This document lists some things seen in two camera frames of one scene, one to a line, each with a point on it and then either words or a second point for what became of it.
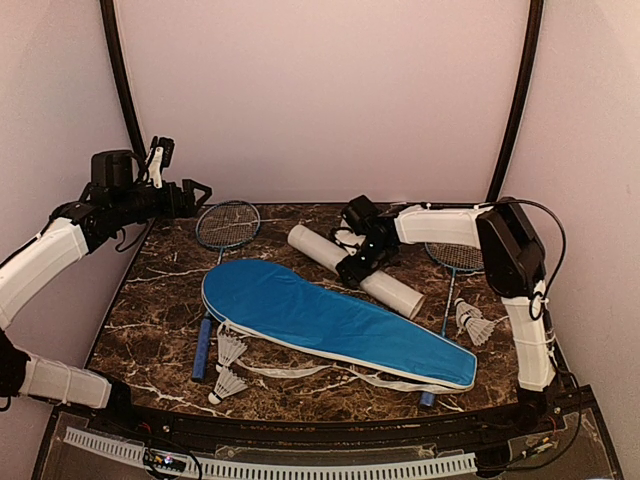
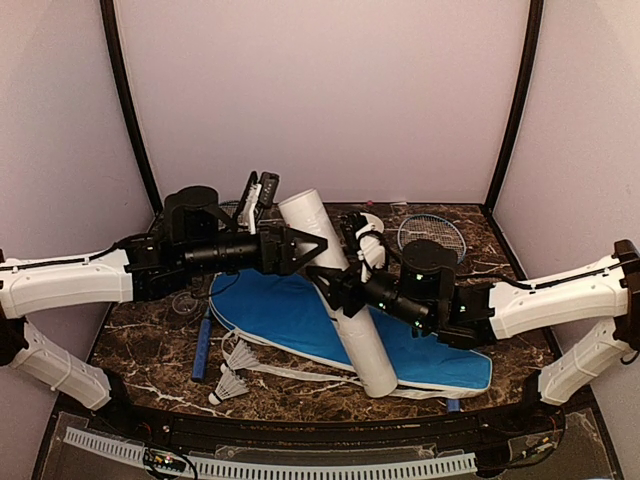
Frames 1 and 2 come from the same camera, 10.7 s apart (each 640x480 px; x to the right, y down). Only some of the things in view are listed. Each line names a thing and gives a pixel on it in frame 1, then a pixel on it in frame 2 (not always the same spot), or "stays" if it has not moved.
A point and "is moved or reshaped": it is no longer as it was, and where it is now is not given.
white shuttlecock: (227, 385) stays
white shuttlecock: (229, 346) -> (243, 357)
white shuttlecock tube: (327, 253) is moved or reshaped
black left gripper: (187, 208) -> (285, 262)
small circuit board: (164, 461) stays
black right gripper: (353, 273) -> (344, 284)
